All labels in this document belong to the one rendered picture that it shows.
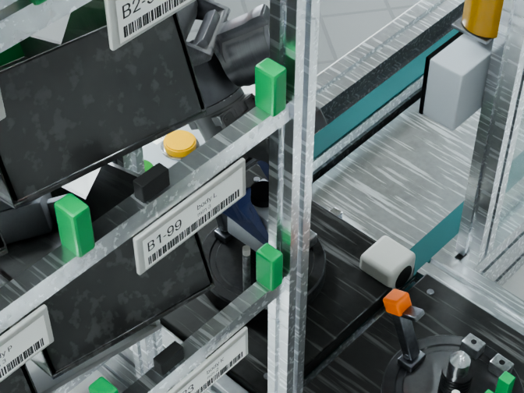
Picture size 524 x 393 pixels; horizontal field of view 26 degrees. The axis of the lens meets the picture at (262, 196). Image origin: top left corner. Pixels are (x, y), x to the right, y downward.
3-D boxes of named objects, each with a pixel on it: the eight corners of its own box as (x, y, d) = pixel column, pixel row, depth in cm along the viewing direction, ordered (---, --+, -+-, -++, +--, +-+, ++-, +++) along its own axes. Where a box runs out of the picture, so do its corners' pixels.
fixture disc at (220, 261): (171, 273, 124) (170, 260, 123) (258, 205, 131) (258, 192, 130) (265, 342, 118) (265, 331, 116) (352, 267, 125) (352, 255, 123)
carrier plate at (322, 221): (107, 286, 125) (106, 274, 124) (256, 175, 138) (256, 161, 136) (268, 411, 114) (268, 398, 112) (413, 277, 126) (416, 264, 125)
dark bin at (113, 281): (-80, 265, 96) (-114, 189, 93) (54, 198, 102) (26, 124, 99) (52, 380, 74) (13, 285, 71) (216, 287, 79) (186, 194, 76)
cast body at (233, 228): (226, 232, 121) (225, 185, 116) (254, 210, 123) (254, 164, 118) (285, 273, 117) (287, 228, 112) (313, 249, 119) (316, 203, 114)
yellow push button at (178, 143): (157, 152, 140) (156, 140, 139) (180, 136, 142) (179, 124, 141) (180, 168, 138) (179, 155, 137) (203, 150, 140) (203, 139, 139)
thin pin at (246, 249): (242, 302, 119) (240, 247, 113) (246, 297, 119) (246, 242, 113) (247, 306, 118) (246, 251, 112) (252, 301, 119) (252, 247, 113)
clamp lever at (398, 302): (398, 358, 113) (380, 298, 109) (410, 346, 114) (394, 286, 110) (426, 369, 110) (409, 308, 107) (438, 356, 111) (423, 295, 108)
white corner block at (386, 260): (356, 279, 126) (359, 254, 123) (382, 256, 129) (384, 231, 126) (389, 301, 124) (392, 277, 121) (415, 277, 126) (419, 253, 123)
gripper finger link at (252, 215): (196, 203, 115) (230, 202, 110) (221, 185, 116) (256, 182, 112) (227, 261, 116) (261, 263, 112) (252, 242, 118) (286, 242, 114)
